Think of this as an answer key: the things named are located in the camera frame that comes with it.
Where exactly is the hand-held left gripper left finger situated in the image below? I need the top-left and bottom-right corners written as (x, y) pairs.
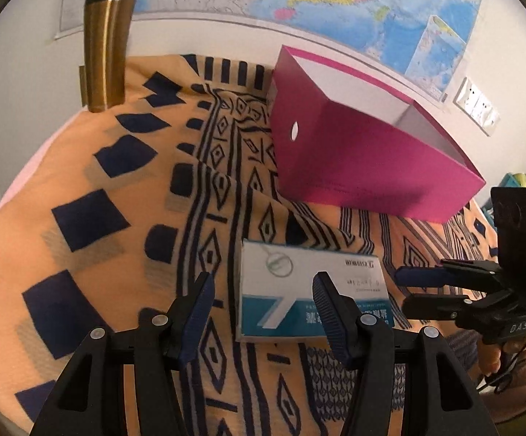
top-left (31, 271), bottom-right (217, 436)

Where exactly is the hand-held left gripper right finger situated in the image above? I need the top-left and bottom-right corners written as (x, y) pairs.
top-left (312, 271), bottom-right (496, 436)

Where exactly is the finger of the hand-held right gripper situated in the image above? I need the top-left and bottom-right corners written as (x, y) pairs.
top-left (401, 287), bottom-right (514, 324)
top-left (394, 259), bottom-right (505, 290)

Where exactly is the white teal box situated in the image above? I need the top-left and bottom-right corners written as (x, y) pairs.
top-left (236, 237), bottom-right (396, 344)

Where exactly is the pink cardboard box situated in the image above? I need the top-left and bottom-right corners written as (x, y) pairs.
top-left (267, 44), bottom-right (487, 225)

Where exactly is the person's right hand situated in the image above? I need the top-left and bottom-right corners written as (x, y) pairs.
top-left (477, 343), bottom-right (504, 375)

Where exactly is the orange patterned blanket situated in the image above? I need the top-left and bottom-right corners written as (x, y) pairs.
top-left (0, 53), bottom-right (501, 436)

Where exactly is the gold metal tumbler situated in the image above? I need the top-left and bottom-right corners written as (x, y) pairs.
top-left (79, 0), bottom-right (140, 113)

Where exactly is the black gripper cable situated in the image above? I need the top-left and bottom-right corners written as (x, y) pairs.
top-left (485, 338), bottom-right (526, 396)

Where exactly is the narrow white wall socket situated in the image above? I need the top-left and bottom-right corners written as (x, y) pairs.
top-left (483, 106), bottom-right (502, 137)

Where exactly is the colourful wall map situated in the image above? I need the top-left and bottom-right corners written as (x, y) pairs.
top-left (54, 0), bottom-right (489, 103)

